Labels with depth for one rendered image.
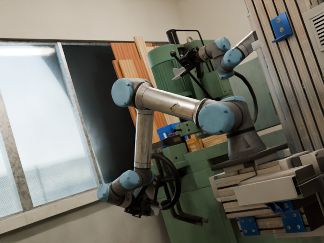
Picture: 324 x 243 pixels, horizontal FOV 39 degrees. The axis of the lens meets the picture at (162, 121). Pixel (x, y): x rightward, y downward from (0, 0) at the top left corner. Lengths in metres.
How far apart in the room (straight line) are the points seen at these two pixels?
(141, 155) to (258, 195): 0.64
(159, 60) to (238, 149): 0.93
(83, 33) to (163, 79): 1.81
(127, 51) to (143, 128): 2.45
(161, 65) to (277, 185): 1.22
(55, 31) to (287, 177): 2.89
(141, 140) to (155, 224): 2.18
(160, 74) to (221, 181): 0.86
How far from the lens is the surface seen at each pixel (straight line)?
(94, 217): 3.67
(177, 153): 2.34
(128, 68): 4.22
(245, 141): 1.76
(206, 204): 2.35
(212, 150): 2.25
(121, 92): 1.85
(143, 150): 2.01
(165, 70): 2.50
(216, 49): 2.22
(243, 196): 1.63
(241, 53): 2.10
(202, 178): 2.32
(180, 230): 2.51
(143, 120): 1.99
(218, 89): 2.59
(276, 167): 1.66
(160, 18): 5.13
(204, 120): 1.65
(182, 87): 2.49
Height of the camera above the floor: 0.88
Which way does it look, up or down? 5 degrees up
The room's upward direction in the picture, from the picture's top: 18 degrees counter-clockwise
